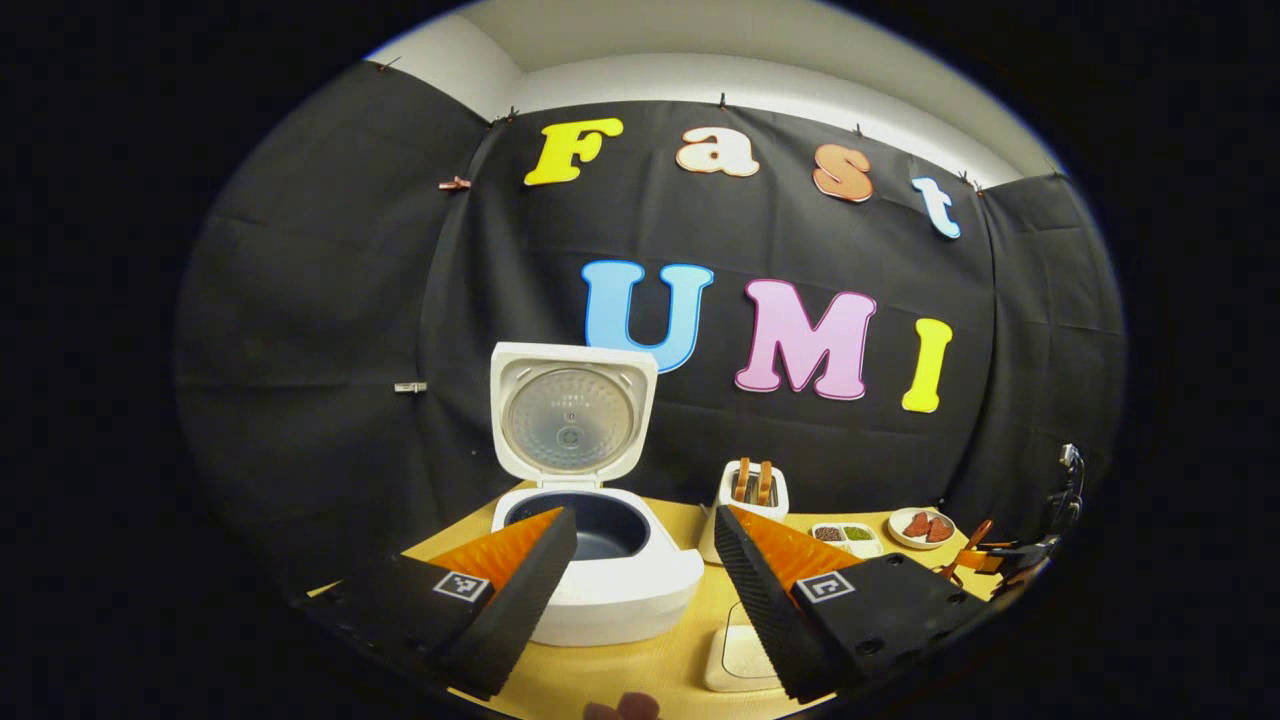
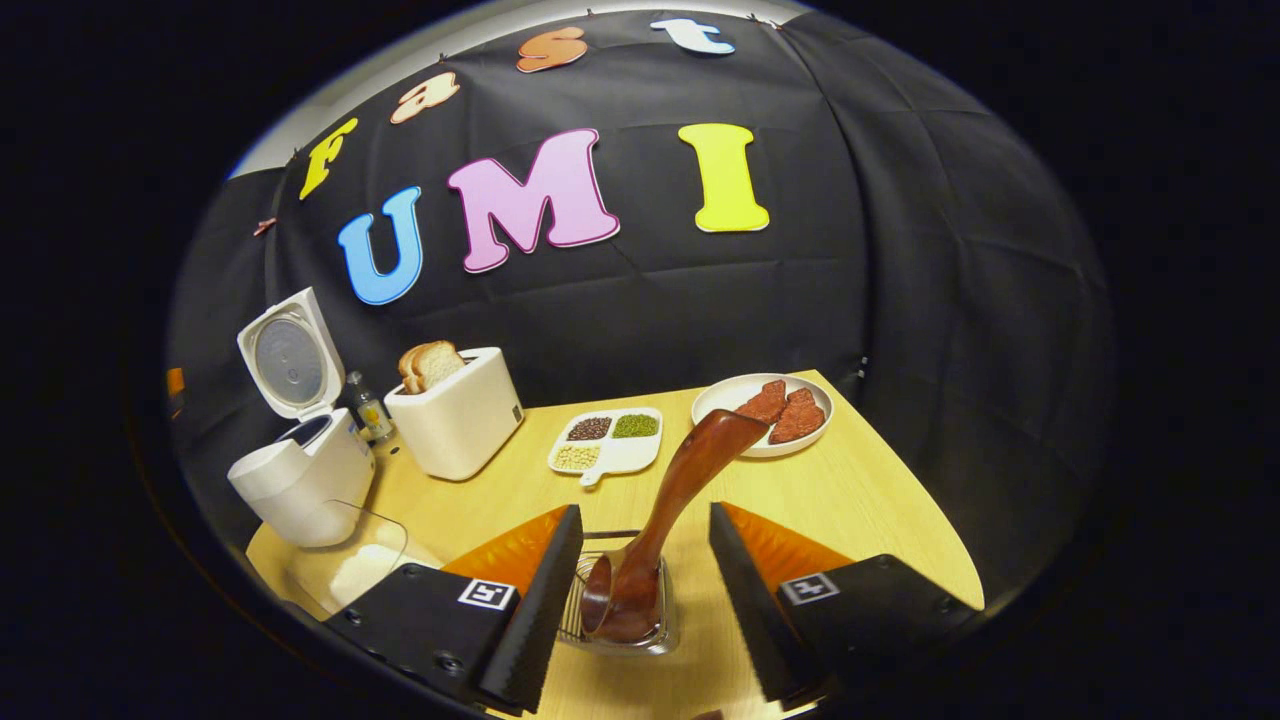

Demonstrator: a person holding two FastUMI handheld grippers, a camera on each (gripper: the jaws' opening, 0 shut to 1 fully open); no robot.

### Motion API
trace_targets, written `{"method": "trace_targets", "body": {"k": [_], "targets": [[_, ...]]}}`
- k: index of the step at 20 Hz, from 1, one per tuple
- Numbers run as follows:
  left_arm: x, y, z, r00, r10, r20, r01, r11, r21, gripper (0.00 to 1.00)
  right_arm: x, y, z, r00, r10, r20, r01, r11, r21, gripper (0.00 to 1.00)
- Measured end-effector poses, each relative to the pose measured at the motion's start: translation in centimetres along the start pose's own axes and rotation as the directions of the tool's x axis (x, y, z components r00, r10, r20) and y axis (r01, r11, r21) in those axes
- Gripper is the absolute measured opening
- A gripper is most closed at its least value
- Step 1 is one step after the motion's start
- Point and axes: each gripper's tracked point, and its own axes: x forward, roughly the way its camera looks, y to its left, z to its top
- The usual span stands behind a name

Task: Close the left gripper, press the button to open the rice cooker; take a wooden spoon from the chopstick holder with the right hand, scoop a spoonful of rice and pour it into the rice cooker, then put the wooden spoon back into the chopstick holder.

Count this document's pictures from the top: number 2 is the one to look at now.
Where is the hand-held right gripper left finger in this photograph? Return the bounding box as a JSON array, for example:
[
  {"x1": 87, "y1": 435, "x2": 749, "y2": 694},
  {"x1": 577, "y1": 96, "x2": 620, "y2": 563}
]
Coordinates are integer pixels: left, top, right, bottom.
[{"x1": 325, "y1": 503, "x2": 586, "y2": 716}]

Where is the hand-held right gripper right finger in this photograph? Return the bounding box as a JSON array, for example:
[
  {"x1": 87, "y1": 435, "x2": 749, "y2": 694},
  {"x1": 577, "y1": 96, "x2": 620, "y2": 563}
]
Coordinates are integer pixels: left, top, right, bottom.
[{"x1": 708, "y1": 502, "x2": 986, "y2": 706}]

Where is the metal wire chopstick holder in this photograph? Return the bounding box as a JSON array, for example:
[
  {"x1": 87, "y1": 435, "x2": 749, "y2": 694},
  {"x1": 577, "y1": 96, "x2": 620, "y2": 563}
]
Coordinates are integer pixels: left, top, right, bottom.
[{"x1": 556, "y1": 530, "x2": 681, "y2": 657}]

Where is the brown wooden spoon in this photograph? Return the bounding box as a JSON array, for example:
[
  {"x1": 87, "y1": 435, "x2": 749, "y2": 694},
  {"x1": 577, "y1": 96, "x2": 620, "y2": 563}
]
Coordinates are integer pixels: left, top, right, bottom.
[{"x1": 580, "y1": 408, "x2": 771, "y2": 644}]

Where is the white rice cooker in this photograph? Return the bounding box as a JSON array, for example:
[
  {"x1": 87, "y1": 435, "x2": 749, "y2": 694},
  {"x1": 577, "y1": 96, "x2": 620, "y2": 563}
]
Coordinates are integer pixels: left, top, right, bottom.
[{"x1": 227, "y1": 287, "x2": 378, "y2": 549}]

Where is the clear rice container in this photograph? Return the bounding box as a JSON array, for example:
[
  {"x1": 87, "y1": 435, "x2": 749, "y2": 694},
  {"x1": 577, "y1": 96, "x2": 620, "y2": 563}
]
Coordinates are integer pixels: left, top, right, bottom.
[{"x1": 285, "y1": 500, "x2": 441, "y2": 616}]

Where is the white divided bean dish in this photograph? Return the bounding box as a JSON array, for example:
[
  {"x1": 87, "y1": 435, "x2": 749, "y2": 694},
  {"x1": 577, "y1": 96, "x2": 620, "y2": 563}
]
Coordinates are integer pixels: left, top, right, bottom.
[{"x1": 547, "y1": 407, "x2": 664, "y2": 487}]

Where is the red meat slice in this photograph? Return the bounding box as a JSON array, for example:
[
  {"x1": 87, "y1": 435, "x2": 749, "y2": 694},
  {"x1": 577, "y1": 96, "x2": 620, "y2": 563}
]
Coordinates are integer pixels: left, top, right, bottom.
[
  {"x1": 735, "y1": 379, "x2": 789, "y2": 425},
  {"x1": 768, "y1": 388, "x2": 827, "y2": 445}
]

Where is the small glass bottle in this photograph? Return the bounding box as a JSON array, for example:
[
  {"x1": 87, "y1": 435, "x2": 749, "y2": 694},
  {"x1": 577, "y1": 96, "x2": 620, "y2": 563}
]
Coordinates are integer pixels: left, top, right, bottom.
[{"x1": 345, "y1": 371, "x2": 396, "y2": 443}]

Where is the white toaster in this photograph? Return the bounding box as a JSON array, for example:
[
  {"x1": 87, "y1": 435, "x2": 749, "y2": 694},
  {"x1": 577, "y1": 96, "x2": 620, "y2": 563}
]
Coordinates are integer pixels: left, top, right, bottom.
[{"x1": 384, "y1": 347, "x2": 525, "y2": 482}]

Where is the white round plate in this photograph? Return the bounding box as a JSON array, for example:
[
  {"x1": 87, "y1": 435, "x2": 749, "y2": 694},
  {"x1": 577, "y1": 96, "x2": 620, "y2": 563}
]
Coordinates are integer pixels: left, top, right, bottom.
[{"x1": 691, "y1": 373, "x2": 834, "y2": 459}]

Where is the black backdrop cloth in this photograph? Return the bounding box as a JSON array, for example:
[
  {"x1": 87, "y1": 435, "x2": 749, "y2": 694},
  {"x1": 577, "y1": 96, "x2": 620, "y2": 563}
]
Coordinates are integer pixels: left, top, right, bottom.
[{"x1": 165, "y1": 8, "x2": 1116, "y2": 601}]

